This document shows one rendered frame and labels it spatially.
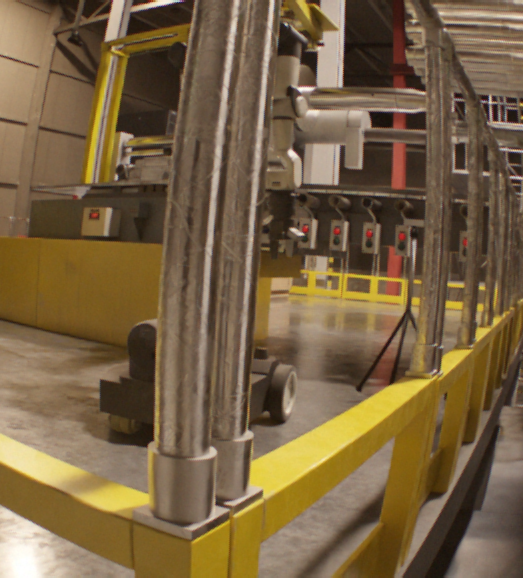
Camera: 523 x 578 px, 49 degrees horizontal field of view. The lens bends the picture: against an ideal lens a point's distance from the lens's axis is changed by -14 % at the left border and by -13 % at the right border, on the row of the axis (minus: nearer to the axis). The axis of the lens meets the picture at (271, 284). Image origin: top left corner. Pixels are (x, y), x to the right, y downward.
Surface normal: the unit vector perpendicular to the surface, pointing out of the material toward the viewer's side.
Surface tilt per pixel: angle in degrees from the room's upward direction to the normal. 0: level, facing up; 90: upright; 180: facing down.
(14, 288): 90
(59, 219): 90
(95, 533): 90
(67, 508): 90
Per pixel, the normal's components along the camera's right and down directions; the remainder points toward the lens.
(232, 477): 0.45, 0.07
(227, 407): 0.21, 0.06
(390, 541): -0.43, 0.00
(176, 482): -0.05, 0.04
